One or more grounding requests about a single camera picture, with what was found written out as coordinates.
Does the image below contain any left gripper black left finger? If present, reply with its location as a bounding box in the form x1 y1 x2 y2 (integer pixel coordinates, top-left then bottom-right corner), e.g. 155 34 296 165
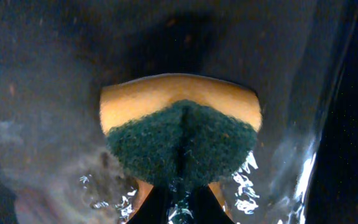
127 185 172 224

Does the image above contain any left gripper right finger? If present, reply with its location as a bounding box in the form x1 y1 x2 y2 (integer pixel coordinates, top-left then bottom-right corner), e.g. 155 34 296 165
189 186 234 224

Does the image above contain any green and yellow sponge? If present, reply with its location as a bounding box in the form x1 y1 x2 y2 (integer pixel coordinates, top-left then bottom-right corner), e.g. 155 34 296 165
99 73 262 215

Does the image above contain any black rectangular tray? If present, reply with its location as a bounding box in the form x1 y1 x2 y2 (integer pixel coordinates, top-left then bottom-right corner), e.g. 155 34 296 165
0 0 358 223

